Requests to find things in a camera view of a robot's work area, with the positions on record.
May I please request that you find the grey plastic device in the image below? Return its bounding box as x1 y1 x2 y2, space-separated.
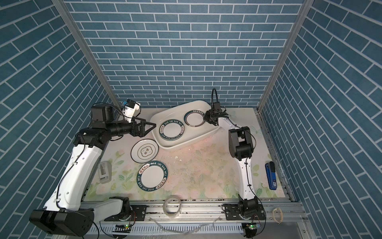
97 161 112 184

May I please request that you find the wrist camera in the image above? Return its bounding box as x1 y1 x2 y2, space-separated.
211 102 223 114
121 99 141 123

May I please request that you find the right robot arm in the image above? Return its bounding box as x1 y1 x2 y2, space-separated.
204 109 266 220

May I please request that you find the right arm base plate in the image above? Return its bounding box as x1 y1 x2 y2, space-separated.
221 204 266 221

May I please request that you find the blue black stapler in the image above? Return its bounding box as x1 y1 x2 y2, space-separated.
265 161 277 190

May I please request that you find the green red rimmed plate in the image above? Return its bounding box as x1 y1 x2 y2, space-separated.
184 110 205 127

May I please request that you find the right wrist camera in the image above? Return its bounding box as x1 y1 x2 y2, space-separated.
211 102 223 114

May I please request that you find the white cloud-pattern plate left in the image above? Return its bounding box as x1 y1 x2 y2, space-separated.
130 139 159 163

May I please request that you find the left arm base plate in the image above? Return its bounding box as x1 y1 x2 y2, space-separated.
104 205 147 222

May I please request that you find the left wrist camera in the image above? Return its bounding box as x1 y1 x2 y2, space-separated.
121 99 141 123

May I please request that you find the beige rubber band loop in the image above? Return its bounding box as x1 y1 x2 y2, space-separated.
272 207 284 224

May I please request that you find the clear tape roll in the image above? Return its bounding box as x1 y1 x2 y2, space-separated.
162 196 182 219

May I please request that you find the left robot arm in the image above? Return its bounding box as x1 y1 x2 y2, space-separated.
29 100 156 237

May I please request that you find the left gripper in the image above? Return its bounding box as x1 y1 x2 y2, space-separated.
105 116 156 138

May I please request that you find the white plastic bin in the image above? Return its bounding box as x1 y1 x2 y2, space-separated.
150 100 219 151

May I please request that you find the aluminium rail frame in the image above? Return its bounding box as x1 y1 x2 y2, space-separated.
83 200 316 239

